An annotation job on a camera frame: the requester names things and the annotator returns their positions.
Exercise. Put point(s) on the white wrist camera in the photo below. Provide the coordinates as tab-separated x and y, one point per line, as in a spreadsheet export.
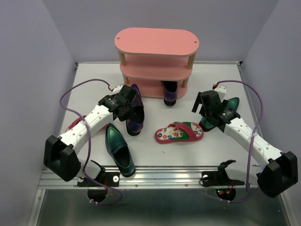
117	89
221	90

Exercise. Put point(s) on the purple loafer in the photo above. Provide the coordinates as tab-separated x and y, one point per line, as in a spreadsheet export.
170	92
134	126

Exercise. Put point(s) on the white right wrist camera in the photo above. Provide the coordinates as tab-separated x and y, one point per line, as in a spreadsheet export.
221	90

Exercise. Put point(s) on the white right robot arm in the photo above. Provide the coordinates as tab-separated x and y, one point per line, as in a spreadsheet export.
276	170

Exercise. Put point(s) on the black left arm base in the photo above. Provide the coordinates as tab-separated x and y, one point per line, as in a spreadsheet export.
103	189

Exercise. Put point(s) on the aluminium front rail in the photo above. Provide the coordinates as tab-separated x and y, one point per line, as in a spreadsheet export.
166	177

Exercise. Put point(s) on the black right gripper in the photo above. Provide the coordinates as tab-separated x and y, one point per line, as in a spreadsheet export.
198	101

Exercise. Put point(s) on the red flip-flop centre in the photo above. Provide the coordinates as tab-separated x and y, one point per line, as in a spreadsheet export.
179	132

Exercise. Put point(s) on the pink three-tier shoe shelf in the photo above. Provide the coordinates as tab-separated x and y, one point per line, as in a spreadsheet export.
150	56

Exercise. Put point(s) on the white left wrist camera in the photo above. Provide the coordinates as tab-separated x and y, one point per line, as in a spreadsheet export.
117	89

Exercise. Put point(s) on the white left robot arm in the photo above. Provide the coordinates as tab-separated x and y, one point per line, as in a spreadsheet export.
61	153

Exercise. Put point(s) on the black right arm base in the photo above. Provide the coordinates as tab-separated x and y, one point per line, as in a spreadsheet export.
220	177

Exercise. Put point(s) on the red flip-flop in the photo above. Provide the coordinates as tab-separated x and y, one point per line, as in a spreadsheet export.
179	132
75	122

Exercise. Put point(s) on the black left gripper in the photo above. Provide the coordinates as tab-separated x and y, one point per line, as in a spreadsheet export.
129	115

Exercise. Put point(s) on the red flip-flop left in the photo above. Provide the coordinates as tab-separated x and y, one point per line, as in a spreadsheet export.
75	122

